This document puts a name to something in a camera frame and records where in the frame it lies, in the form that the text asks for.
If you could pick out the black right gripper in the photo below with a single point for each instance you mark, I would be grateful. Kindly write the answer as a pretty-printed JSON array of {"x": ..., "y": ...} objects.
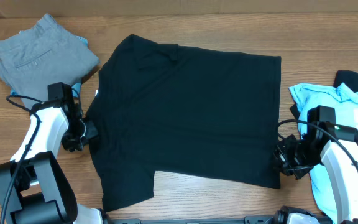
[{"x": 288, "y": 167}]

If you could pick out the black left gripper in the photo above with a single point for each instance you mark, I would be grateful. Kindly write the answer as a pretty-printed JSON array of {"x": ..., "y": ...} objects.
[{"x": 71, "y": 144}]

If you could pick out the black t-shirt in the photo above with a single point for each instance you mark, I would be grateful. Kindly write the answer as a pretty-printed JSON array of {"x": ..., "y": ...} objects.
[{"x": 166, "y": 107}]

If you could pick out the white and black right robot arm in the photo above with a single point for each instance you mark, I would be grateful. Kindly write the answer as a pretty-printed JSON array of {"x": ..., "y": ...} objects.
[{"x": 333, "y": 146}]

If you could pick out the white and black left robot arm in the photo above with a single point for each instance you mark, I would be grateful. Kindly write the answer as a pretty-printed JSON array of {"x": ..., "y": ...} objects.
[{"x": 33, "y": 187}]

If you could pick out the folded blue garment under trousers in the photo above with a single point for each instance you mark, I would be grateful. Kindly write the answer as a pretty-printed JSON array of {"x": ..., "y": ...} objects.
[{"x": 76, "y": 87}]

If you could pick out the light blue t-shirt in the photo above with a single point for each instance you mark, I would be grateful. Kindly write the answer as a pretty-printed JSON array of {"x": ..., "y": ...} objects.
[{"x": 321, "y": 186}]

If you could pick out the folded grey trousers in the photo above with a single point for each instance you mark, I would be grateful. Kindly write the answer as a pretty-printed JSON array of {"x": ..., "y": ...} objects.
[{"x": 45, "y": 54}]

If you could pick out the dark garment under blue shirt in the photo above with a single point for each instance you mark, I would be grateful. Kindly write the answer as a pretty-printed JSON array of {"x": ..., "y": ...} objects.
[{"x": 356, "y": 81}]

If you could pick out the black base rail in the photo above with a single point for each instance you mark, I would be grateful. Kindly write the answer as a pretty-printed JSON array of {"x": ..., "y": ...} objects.
[{"x": 246, "y": 220}]

